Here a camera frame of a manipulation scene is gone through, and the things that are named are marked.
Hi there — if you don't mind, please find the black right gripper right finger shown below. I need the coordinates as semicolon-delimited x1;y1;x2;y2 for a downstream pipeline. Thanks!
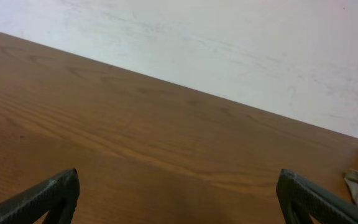
276;169;358;224

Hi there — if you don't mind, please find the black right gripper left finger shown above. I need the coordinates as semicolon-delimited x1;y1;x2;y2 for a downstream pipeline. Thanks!
0;168;80;224

